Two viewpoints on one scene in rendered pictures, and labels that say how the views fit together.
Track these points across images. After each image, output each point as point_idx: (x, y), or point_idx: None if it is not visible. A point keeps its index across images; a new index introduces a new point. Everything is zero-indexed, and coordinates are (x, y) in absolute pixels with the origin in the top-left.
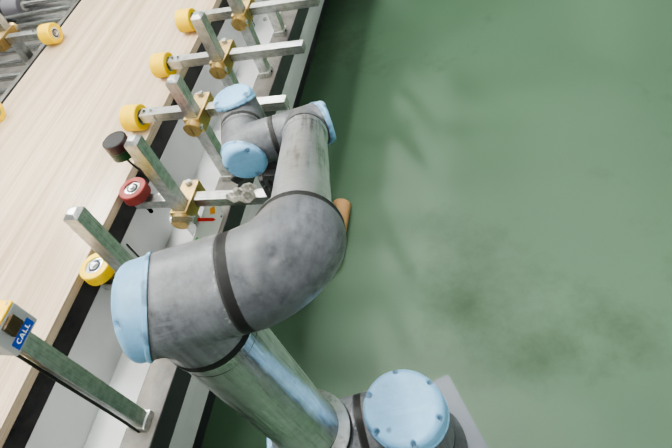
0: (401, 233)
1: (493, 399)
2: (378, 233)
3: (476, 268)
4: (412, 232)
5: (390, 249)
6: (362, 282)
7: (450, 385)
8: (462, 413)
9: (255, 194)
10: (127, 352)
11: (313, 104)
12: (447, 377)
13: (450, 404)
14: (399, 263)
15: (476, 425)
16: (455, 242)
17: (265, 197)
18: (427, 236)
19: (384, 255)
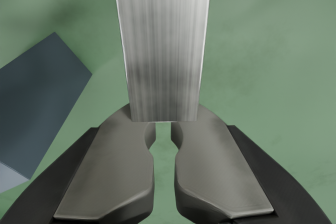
0: (268, 16)
1: (126, 87)
2: None
3: (219, 77)
4: (266, 26)
5: (252, 6)
6: None
7: (20, 181)
8: (2, 188)
9: None
10: None
11: None
12: (26, 179)
13: (4, 182)
14: (235, 17)
15: (108, 78)
16: (246, 62)
17: (124, 63)
18: (258, 40)
19: (247, 1)
